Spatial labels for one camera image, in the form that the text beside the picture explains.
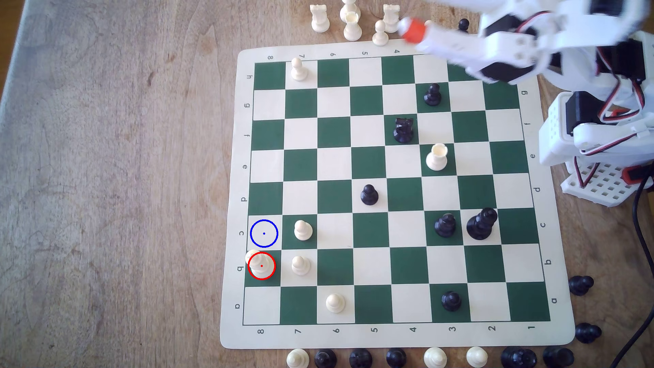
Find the black chess piece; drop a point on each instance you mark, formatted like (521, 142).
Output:
(587, 333)
(518, 358)
(581, 285)
(360, 359)
(325, 359)
(396, 359)
(558, 356)

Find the white perforated base plate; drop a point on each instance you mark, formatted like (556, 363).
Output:
(608, 189)

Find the black knight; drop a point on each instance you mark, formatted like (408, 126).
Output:
(403, 130)

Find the black pawn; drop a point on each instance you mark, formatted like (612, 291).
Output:
(451, 301)
(463, 24)
(369, 196)
(433, 96)
(445, 226)

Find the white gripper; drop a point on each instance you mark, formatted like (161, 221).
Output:
(495, 51)

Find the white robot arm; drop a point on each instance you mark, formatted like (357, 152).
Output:
(577, 66)

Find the green and white chess mat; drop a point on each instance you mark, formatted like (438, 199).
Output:
(332, 138)

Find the white bishop chess piece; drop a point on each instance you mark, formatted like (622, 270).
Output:
(260, 266)

